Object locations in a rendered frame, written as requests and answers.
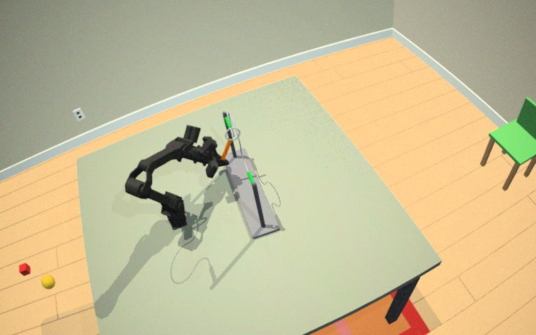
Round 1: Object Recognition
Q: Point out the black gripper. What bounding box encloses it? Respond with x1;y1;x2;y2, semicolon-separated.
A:
192;145;229;179

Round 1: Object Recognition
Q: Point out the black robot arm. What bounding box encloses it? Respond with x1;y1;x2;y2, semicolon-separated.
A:
125;125;218;230

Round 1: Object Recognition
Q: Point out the orange handle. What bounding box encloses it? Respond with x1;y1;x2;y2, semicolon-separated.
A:
221;127;240;160

